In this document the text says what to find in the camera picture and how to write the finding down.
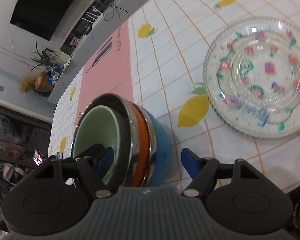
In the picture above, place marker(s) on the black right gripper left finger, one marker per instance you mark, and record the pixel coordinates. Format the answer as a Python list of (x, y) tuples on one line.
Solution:
[(88, 170)]

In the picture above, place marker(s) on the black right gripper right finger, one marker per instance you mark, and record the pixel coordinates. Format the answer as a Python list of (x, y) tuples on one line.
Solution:
[(204, 173)]

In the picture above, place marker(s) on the green ceramic bowl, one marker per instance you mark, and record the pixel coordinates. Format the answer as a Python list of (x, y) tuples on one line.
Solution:
[(98, 136)]

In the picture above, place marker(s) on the orange steel bowl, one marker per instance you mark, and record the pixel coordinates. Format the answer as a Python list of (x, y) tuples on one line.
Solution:
[(134, 153)]

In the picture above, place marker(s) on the clear glass plate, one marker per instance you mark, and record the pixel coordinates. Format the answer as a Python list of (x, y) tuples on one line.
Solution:
[(252, 77)]

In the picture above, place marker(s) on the blue steel bowl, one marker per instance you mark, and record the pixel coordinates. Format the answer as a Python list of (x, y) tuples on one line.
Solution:
[(159, 150)]

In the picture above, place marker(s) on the pink bottle print mat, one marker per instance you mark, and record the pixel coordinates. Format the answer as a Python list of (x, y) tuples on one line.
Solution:
[(107, 71)]

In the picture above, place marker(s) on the golden vase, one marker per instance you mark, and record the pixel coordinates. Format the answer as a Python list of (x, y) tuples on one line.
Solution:
[(41, 83)]

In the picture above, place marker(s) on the small potted plant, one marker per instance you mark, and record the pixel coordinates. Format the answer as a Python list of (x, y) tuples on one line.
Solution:
[(40, 59)]

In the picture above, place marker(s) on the lemon checkered tablecloth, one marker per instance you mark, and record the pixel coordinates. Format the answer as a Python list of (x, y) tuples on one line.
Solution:
[(169, 40)]

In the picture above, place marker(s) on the white wifi router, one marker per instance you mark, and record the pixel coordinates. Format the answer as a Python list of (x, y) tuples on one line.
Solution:
[(93, 18)]

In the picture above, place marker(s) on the grey tv cabinet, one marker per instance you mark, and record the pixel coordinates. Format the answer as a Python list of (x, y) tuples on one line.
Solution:
[(91, 43)]

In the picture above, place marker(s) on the black television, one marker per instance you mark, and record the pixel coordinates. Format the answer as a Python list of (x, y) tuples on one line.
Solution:
[(39, 17)]

